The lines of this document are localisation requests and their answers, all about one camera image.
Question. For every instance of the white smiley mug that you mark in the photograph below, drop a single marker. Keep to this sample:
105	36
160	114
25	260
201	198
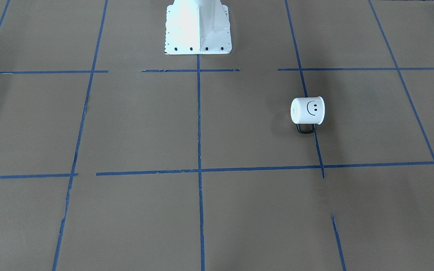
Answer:
307	111

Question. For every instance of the brown paper table mat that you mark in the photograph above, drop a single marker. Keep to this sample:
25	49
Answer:
115	156

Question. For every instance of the white pedestal column base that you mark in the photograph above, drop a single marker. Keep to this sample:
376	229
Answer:
197	27

